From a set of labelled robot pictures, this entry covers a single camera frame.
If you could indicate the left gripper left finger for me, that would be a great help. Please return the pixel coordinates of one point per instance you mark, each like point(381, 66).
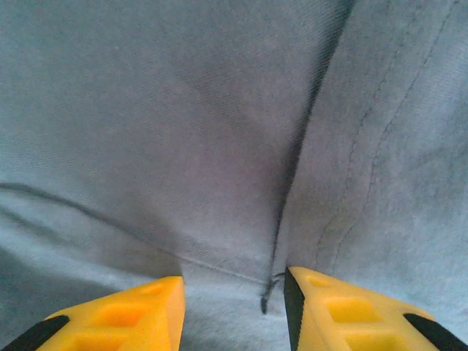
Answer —
point(120, 321)

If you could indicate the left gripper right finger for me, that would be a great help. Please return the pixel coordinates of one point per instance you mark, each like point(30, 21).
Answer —
point(347, 321)

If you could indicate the blue t-shirt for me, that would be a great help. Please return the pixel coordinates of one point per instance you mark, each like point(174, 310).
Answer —
point(183, 128)

